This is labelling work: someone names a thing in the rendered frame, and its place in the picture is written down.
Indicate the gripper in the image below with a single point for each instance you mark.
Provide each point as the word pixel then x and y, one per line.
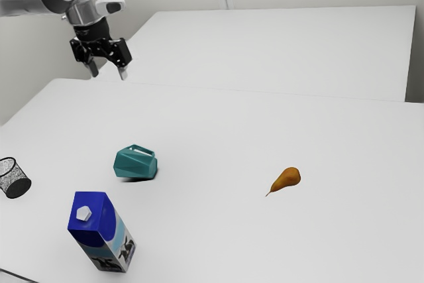
pixel 92 39

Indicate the teal faceted mug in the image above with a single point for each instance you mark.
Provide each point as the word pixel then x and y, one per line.
pixel 135 162

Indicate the black mesh pen holder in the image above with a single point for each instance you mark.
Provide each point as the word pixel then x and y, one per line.
pixel 12 178

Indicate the blue milk carton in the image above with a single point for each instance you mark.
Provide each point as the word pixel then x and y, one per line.
pixel 99 230

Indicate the brown pear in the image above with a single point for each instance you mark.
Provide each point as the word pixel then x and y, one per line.
pixel 287 178

